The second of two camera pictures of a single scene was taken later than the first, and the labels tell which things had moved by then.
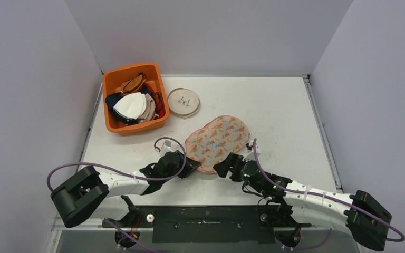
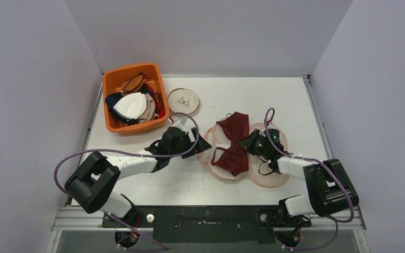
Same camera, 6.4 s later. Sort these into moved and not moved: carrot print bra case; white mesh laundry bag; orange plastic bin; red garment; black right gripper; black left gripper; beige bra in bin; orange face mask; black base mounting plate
Moved: carrot print bra case; black right gripper; black left gripper
Not moved: red garment; orange plastic bin; orange face mask; black base mounting plate; white mesh laundry bag; beige bra in bin
